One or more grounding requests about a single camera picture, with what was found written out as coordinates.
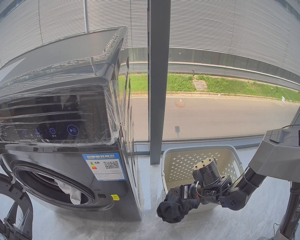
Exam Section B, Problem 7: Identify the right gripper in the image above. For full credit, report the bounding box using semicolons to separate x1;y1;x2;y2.
169;184;201;200

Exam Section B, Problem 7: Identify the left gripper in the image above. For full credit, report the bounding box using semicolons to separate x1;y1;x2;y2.
0;201;33;240

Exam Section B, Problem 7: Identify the black garment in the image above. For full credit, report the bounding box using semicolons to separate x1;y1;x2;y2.
156;191;201;224

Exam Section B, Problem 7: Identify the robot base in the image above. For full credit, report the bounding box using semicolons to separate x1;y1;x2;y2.
273;180;300;240

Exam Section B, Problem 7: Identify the washing machine door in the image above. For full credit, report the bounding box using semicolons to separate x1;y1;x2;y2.
0;173;34;240

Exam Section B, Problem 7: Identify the cream laundry basket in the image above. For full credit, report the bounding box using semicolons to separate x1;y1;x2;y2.
157;145;244;210

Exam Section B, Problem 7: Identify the grey washing machine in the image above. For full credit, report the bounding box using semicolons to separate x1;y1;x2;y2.
0;26;144;221

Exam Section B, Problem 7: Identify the white garment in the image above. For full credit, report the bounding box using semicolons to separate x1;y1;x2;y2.
54;179;82;205

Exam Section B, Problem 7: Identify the window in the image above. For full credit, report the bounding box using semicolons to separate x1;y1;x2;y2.
0;0;300;165

